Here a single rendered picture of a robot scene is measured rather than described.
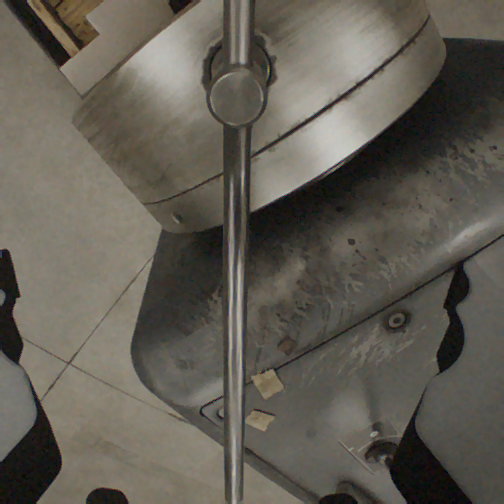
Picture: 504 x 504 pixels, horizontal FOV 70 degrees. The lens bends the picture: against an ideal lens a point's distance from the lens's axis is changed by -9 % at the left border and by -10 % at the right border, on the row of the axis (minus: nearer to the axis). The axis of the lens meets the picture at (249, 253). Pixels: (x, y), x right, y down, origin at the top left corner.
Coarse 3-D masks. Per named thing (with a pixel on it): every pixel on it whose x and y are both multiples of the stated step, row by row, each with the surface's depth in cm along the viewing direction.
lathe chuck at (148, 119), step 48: (288, 0) 19; (336, 0) 20; (384, 0) 21; (144, 48) 20; (192, 48) 20; (288, 48) 20; (336, 48) 21; (384, 48) 22; (96, 96) 23; (144, 96) 22; (192, 96) 22; (288, 96) 21; (336, 96) 22; (96, 144) 28; (144, 144) 25; (192, 144) 24; (144, 192) 30
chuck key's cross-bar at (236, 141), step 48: (240, 0) 13; (240, 48) 14; (240, 144) 16; (240, 192) 17; (240, 240) 18; (240, 288) 18; (240, 336) 19; (240, 384) 20; (240, 432) 21; (240, 480) 22
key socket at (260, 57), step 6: (222, 48) 20; (258, 48) 20; (216, 54) 20; (222, 54) 20; (258, 54) 20; (264, 54) 20; (216, 60) 21; (222, 60) 21; (258, 60) 21; (264, 60) 21; (216, 66) 21; (264, 66) 21; (264, 72) 21; (264, 78) 21
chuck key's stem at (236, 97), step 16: (240, 64) 14; (256, 64) 17; (224, 80) 13; (240, 80) 13; (256, 80) 13; (208, 96) 14; (224, 96) 13; (240, 96) 13; (256, 96) 13; (224, 112) 14; (240, 112) 14; (256, 112) 14
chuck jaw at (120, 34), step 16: (112, 0) 28; (128, 0) 29; (144, 0) 29; (160, 0) 29; (96, 16) 29; (112, 16) 29; (128, 16) 29; (144, 16) 29; (160, 16) 30; (112, 32) 29; (128, 32) 30; (144, 32) 30; (96, 48) 30; (112, 48) 30; (128, 48) 30; (64, 64) 29; (80, 64) 30; (96, 64) 30; (112, 64) 30; (80, 80) 30; (96, 80) 31
